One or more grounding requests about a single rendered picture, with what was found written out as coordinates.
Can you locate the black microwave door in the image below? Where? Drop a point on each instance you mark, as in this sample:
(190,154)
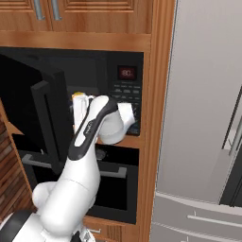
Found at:
(28,104)

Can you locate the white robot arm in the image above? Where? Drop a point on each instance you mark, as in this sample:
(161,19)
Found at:
(78,186)

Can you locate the grey fridge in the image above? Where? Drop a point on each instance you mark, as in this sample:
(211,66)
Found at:
(198,94)

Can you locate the black built-in oven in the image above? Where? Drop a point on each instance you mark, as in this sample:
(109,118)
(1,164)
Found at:
(116,195)

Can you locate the black microwave oven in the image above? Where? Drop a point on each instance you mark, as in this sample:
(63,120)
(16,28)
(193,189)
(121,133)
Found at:
(123,85)

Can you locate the wooden drawer front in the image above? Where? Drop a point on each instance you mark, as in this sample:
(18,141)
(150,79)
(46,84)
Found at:
(116,231)

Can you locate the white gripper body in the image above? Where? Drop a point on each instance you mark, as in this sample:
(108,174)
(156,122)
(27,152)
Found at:
(128,113)

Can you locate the white bottle with yellow top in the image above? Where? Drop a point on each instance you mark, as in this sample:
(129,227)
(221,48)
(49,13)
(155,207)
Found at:
(79,107)

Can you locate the wooden tall cabinet frame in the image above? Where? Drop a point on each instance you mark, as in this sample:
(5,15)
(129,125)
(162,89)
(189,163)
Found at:
(157,94)

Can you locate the wooden cupboard door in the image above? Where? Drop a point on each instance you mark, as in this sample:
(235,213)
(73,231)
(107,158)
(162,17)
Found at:
(15,14)
(104,15)

